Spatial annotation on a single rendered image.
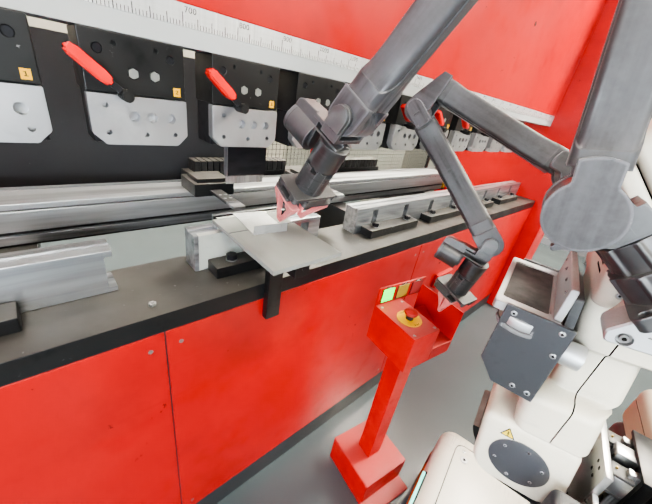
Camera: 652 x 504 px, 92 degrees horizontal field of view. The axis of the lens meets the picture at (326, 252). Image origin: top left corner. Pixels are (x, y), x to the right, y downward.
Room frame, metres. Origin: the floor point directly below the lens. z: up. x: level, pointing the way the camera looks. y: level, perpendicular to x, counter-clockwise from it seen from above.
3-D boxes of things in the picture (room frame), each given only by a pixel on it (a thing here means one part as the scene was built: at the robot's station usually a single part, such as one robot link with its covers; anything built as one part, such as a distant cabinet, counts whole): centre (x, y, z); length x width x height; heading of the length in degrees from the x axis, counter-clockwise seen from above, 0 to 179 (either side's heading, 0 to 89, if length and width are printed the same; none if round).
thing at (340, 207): (1.45, 0.09, 0.81); 0.64 x 0.08 x 0.14; 46
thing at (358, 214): (1.67, -0.64, 0.92); 1.68 x 0.06 x 0.10; 136
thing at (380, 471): (0.74, -0.32, 0.06); 0.25 x 0.20 x 0.12; 38
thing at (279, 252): (0.65, 0.12, 1.00); 0.26 x 0.18 x 0.01; 46
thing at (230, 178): (0.76, 0.23, 1.13); 0.10 x 0.02 x 0.10; 136
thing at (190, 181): (0.87, 0.34, 1.01); 0.26 x 0.12 x 0.05; 46
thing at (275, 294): (0.63, 0.09, 0.88); 0.14 x 0.04 x 0.22; 46
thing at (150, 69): (0.59, 0.38, 1.26); 0.15 x 0.09 x 0.17; 136
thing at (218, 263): (0.74, 0.16, 0.89); 0.30 x 0.05 x 0.03; 136
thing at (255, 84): (0.74, 0.25, 1.26); 0.15 x 0.09 x 0.17; 136
